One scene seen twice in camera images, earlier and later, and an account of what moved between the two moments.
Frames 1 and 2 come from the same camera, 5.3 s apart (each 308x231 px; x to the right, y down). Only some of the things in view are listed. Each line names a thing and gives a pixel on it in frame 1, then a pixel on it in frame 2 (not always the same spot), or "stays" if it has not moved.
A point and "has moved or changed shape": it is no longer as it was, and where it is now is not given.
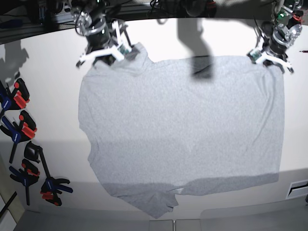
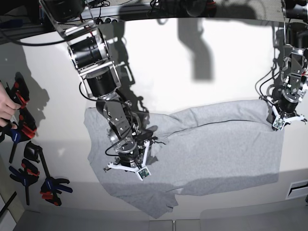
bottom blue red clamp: x=51 y=188 stays
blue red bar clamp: x=18 y=99 has moved or changed shape
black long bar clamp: x=32 y=152 stays
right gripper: x=98 y=41 to x=131 y=153
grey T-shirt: x=158 y=130 has moved or changed shape
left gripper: x=275 y=47 to x=287 y=102
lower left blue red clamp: x=29 y=176 stays
